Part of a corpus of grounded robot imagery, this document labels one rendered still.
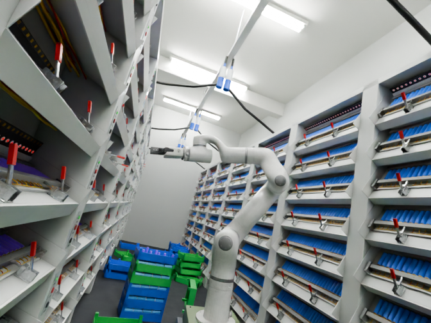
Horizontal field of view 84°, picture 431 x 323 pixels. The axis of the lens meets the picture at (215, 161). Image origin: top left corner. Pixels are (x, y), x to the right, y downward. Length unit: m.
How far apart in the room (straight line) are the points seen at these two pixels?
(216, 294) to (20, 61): 1.12
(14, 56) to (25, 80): 0.05
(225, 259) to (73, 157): 0.77
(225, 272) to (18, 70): 1.08
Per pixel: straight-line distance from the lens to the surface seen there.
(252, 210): 1.23
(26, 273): 0.79
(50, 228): 0.94
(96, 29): 0.64
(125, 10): 0.86
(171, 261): 2.02
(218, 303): 1.28
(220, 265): 1.23
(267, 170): 1.23
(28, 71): 0.43
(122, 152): 1.63
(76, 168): 0.93
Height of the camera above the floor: 0.81
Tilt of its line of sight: 13 degrees up
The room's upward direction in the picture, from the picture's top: 14 degrees clockwise
